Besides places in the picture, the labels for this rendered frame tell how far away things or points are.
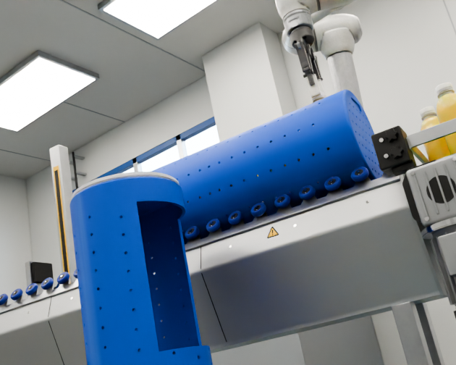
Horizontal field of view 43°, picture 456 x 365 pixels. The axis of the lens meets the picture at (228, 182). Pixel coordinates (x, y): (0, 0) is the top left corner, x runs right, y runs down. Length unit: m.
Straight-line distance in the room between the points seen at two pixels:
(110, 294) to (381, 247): 0.65
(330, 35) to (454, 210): 1.39
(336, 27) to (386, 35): 2.47
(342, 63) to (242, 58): 2.81
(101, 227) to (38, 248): 5.91
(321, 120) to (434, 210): 0.48
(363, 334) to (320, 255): 0.64
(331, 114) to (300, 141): 0.11
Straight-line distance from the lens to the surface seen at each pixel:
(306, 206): 1.54
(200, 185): 1.68
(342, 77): 2.41
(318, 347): 2.16
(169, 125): 5.94
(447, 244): 1.14
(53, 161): 2.76
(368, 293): 1.50
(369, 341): 2.07
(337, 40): 2.44
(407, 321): 1.46
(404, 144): 1.36
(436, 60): 4.69
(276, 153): 1.58
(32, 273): 2.23
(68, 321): 1.95
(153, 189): 1.38
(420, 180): 1.21
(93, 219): 1.37
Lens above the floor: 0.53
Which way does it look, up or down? 19 degrees up
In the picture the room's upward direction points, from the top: 12 degrees counter-clockwise
